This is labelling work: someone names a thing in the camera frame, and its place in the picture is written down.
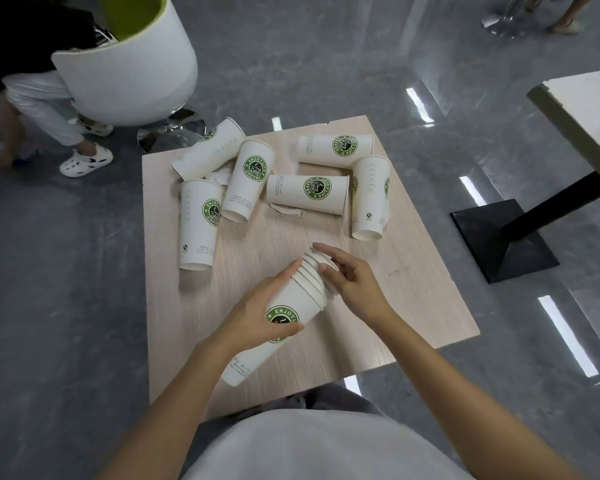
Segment person's left hand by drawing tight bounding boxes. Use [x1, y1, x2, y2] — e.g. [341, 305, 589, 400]
[212, 259, 306, 354]

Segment person's right hand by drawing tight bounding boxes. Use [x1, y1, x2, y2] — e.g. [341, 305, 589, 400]
[312, 242, 397, 332]

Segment nested stack of paper cups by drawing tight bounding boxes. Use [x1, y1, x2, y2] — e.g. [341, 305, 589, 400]
[220, 247, 341, 388]

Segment person's left forearm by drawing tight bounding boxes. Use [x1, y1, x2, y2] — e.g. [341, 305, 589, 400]
[96, 335, 247, 480]

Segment person's right forearm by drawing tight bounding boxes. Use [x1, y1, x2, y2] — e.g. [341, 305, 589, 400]
[372, 312, 590, 480]

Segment person's grey trousers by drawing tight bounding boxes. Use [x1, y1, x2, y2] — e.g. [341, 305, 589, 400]
[199, 384, 387, 423]

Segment person's white shirt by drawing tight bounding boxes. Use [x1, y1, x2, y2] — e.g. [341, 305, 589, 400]
[180, 409, 475, 480]

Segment loose white paper cups group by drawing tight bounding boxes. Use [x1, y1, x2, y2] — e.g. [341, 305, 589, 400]
[171, 117, 392, 272]

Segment chrome chair base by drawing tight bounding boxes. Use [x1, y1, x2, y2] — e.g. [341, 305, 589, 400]
[137, 108, 207, 154]

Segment white and green tub chair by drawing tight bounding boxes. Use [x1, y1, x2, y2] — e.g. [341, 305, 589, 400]
[51, 0, 200, 128]

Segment white side table top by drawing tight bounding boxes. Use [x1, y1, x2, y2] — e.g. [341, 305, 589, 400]
[526, 67, 600, 196]

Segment chrome stool base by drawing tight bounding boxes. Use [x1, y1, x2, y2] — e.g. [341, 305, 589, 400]
[481, 0, 537, 40]

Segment black table pedestal base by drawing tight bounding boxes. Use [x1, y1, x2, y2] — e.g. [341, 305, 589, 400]
[449, 171, 600, 285]

